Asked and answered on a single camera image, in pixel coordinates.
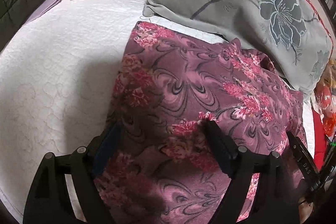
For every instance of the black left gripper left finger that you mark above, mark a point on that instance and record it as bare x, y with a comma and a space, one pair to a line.
48, 200

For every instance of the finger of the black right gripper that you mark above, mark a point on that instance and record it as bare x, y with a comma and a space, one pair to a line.
304, 161

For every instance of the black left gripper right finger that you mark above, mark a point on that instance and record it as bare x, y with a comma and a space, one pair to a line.
275, 200

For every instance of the purple pink floral garment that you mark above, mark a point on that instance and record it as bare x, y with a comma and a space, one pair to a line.
163, 170

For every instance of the doll in red dress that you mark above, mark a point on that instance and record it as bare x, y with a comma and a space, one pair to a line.
325, 98

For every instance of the white quilted bed cover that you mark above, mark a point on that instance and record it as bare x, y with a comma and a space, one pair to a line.
57, 76

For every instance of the grey floral pillow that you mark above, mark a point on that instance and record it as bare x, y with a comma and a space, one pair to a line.
289, 32

